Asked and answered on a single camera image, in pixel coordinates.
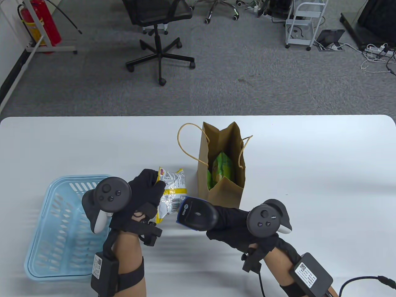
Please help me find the person's right hand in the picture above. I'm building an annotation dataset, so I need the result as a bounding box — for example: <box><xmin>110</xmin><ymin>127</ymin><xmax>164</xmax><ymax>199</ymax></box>
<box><xmin>206</xmin><ymin>206</ymin><xmax>279</xmax><ymax>256</ymax></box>

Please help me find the black equipment stand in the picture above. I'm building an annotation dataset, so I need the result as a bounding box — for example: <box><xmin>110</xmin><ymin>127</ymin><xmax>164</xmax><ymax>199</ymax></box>
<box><xmin>339</xmin><ymin>0</ymin><xmax>396</xmax><ymax>51</ymax></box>

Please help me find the chrome chair base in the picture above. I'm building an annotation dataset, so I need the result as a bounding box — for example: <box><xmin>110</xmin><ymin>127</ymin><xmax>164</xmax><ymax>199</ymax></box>
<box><xmin>195</xmin><ymin>0</ymin><xmax>240</xmax><ymax>24</ymax></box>

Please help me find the green cucumber print chips bag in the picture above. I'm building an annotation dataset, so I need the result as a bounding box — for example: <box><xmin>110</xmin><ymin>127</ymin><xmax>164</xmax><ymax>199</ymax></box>
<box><xmin>212</xmin><ymin>152</ymin><xmax>233</xmax><ymax>183</ymax></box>

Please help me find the person's right forearm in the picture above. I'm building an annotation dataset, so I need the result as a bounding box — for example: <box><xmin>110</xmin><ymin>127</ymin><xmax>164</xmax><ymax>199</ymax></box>
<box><xmin>261</xmin><ymin>247</ymin><xmax>338</xmax><ymax>297</ymax></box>

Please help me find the thick black glove cable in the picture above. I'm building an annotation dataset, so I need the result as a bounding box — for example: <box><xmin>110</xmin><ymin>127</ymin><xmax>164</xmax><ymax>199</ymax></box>
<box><xmin>277</xmin><ymin>237</ymin><xmax>302</xmax><ymax>263</ymax></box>
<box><xmin>103</xmin><ymin>230</ymin><xmax>119</xmax><ymax>257</ymax></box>

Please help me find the black and blue barcode scanner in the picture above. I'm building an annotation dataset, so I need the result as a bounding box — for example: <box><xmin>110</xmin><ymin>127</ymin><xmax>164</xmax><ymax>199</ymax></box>
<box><xmin>176</xmin><ymin>196</ymin><xmax>219</xmax><ymax>232</ymax></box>

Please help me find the white metal stand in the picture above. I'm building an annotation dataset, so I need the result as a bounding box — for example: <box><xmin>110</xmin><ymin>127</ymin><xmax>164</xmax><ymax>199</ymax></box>
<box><xmin>0</xmin><ymin>0</ymin><xmax>78</xmax><ymax>54</ymax></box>

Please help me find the black lidded floor box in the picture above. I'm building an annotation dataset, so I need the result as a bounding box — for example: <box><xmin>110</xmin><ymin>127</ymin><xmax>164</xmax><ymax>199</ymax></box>
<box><xmin>316</xmin><ymin>29</ymin><xmax>345</xmax><ymax>51</ymax></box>

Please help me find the black cable bundle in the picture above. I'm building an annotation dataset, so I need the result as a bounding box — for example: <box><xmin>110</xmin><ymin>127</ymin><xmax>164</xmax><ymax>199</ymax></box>
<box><xmin>237</xmin><ymin>0</ymin><xmax>293</xmax><ymax>24</ymax></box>

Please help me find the white utility cart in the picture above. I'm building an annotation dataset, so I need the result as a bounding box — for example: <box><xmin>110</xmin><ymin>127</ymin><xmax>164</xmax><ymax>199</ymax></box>
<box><xmin>285</xmin><ymin>0</ymin><xmax>329</xmax><ymax>51</ymax></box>

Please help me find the black office chair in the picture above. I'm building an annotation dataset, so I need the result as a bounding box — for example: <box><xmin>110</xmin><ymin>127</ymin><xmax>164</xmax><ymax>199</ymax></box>
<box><xmin>122</xmin><ymin>0</ymin><xmax>196</xmax><ymax>86</ymax></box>

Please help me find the light blue plastic basket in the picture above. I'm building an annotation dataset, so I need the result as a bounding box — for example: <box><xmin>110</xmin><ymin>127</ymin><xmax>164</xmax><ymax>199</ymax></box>
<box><xmin>24</xmin><ymin>175</ymin><xmax>116</xmax><ymax>282</ymax></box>

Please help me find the brown paper bag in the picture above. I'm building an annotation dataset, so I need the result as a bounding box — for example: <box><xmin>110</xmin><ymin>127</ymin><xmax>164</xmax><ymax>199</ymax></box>
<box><xmin>177</xmin><ymin>122</ymin><xmax>253</xmax><ymax>209</ymax></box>

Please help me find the black braided cable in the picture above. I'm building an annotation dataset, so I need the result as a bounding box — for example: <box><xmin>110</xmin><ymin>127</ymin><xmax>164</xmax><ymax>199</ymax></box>
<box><xmin>339</xmin><ymin>275</ymin><xmax>396</xmax><ymax>297</ymax></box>

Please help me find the white power strip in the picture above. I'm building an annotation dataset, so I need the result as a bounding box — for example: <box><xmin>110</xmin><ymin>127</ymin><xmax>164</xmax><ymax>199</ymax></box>
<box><xmin>364</xmin><ymin>45</ymin><xmax>395</xmax><ymax>58</ymax></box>

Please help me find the red fire extinguisher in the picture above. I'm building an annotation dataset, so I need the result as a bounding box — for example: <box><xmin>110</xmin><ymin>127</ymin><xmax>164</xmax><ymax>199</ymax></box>
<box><xmin>18</xmin><ymin>0</ymin><xmax>83</xmax><ymax>54</ymax></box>

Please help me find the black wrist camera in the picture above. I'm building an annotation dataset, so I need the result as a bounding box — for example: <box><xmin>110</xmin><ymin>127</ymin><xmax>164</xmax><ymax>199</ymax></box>
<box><xmin>241</xmin><ymin>244</ymin><xmax>266</xmax><ymax>273</ymax></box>
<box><xmin>139</xmin><ymin>221</ymin><xmax>163</xmax><ymax>247</ymax></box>

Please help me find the black labelled sensor box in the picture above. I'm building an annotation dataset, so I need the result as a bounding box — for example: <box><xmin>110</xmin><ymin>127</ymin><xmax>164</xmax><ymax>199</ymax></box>
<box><xmin>91</xmin><ymin>252</ymin><xmax>119</xmax><ymax>297</ymax></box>
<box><xmin>289</xmin><ymin>253</ymin><xmax>334</xmax><ymax>296</ymax></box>

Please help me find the black forearm strap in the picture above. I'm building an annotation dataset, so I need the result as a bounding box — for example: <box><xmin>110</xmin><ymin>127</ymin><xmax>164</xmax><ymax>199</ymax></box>
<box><xmin>118</xmin><ymin>257</ymin><xmax>145</xmax><ymax>291</ymax></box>
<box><xmin>280</xmin><ymin>283</ymin><xmax>307</xmax><ymax>297</ymax></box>

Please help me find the person's left forearm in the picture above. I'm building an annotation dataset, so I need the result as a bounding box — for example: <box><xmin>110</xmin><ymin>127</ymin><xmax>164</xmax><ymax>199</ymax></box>
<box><xmin>110</xmin><ymin>230</ymin><xmax>147</xmax><ymax>297</ymax></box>

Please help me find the white and black controller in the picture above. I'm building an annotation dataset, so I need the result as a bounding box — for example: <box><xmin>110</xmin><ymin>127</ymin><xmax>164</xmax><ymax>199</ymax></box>
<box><xmin>247</xmin><ymin>199</ymin><xmax>293</xmax><ymax>238</ymax></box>
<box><xmin>82</xmin><ymin>177</ymin><xmax>132</xmax><ymax>234</ymax></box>

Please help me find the yellow bag of chips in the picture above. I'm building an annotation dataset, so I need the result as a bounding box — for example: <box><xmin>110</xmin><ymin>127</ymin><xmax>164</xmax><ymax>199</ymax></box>
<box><xmin>156</xmin><ymin>167</ymin><xmax>188</xmax><ymax>225</ymax></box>

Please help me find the person's left hand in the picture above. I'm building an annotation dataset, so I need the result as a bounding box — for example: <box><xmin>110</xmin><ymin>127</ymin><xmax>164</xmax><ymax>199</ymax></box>
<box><xmin>110</xmin><ymin>169</ymin><xmax>166</xmax><ymax>232</ymax></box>

